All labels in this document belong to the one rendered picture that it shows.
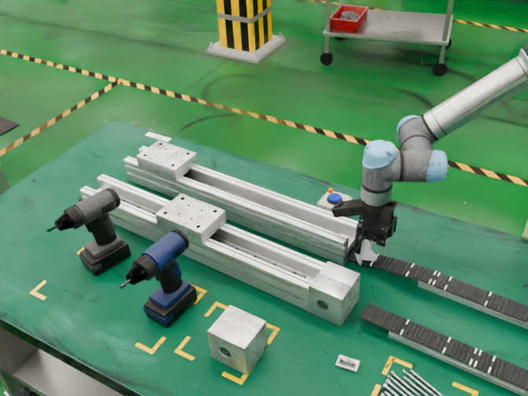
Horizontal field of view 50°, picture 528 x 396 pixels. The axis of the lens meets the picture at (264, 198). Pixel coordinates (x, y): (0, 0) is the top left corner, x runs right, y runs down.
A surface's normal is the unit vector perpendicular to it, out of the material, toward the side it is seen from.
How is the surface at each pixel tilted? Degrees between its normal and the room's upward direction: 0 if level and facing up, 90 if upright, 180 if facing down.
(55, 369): 0
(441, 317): 0
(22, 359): 90
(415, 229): 0
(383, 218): 90
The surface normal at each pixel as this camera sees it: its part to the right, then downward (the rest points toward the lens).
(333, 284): -0.04, -0.79
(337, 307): -0.55, 0.53
